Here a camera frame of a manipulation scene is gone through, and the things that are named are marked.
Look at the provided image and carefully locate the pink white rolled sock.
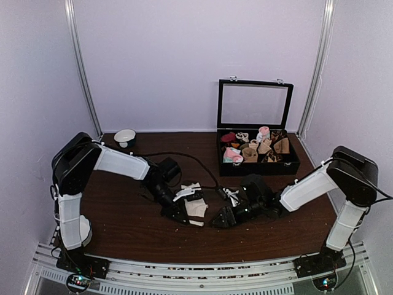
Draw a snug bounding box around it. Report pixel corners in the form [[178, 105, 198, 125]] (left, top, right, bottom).
[[256, 126, 270, 143]]

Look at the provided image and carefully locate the tan rolled sock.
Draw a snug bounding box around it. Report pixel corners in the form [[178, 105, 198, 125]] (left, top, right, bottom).
[[240, 140, 259, 163]]

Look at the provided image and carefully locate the beige rolled sock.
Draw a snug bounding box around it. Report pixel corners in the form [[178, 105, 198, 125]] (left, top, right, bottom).
[[257, 138, 272, 154]]

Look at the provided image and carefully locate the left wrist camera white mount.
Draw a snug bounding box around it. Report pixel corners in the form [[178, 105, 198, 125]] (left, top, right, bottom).
[[173, 187, 203, 202]]

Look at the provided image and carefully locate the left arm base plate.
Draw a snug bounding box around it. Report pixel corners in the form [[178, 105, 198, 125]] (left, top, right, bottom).
[[56, 256, 110, 279]]

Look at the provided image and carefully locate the pink mint rolled sock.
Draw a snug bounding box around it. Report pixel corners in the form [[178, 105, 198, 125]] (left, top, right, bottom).
[[223, 147, 244, 163]]

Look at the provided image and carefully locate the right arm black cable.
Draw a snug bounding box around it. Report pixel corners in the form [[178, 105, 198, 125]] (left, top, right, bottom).
[[331, 155, 393, 205]]

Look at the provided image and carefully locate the left aluminium frame post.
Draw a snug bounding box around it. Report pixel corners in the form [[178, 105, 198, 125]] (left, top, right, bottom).
[[64, 0, 103, 138]]

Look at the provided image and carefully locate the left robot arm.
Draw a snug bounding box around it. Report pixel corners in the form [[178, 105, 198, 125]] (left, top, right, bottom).
[[51, 132, 189, 273]]

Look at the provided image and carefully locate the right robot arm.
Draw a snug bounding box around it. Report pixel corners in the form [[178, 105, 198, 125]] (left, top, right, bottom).
[[210, 146, 378, 272]]

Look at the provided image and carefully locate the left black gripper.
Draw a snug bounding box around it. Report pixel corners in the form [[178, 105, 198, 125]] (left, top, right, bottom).
[[145, 183, 190, 226]]

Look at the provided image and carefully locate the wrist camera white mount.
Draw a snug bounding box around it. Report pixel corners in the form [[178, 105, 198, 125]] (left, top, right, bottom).
[[173, 187, 203, 202], [223, 187, 241, 207]]

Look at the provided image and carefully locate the brown argyle rolled sock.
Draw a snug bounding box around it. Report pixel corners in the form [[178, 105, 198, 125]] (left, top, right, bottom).
[[270, 130, 287, 143]]

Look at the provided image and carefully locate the white scalloped bowl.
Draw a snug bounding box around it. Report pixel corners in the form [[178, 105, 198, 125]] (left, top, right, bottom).
[[80, 215, 93, 246]]

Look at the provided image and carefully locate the cream and brown sock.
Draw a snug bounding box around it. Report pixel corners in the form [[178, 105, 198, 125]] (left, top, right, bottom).
[[181, 183, 209, 219]]

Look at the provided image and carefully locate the dark bowl white inside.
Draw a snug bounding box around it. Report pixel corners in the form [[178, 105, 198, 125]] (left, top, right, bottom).
[[114, 129, 136, 149]]

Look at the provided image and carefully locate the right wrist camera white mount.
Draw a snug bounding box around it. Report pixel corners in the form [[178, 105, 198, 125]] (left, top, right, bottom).
[[223, 187, 241, 207]]

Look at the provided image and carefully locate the front aluminium rail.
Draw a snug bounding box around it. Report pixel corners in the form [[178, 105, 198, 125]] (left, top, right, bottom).
[[21, 242, 383, 294]]

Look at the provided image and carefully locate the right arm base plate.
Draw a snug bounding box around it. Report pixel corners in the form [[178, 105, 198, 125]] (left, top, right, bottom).
[[293, 253, 346, 278]]

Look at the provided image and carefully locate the aluminium frame post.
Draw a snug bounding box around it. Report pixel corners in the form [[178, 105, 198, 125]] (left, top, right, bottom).
[[64, 0, 103, 138], [297, 0, 337, 139]]

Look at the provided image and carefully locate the cream brown rolled sock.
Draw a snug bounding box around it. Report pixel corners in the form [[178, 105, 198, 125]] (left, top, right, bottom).
[[235, 132, 249, 143]]

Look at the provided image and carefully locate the tan brown ribbed sock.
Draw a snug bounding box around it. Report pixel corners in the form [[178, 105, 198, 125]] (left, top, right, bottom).
[[273, 138, 290, 154]]

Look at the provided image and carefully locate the brown diamond rolled sock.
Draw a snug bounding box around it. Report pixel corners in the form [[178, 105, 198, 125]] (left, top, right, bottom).
[[262, 150, 283, 163]]

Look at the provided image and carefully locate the dark red rolled sock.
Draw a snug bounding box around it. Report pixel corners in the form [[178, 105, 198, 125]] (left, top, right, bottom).
[[220, 132, 236, 144]]

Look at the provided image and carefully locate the black storage box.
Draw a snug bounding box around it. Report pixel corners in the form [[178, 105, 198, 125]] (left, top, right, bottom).
[[217, 127, 300, 176]]

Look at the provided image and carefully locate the right round circuit board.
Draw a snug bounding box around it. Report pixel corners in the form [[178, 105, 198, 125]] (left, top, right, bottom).
[[313, 273, 338, 292]]

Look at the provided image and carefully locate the round circuit board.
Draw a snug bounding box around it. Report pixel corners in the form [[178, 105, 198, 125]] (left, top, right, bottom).
[[66, 273, 93, 293], [313, 273, 338, 292]]

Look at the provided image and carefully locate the left round circuit board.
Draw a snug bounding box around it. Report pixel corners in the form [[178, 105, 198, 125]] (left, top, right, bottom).
[[66, 273, 93, 293]]

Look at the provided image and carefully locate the right aluminium frame post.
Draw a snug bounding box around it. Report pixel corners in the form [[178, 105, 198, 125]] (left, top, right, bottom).
[[297, 0, 337, 139]]

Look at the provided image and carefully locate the black glass box lid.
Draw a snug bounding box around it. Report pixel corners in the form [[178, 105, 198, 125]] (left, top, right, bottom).
[[217, 76, 294, 130]]

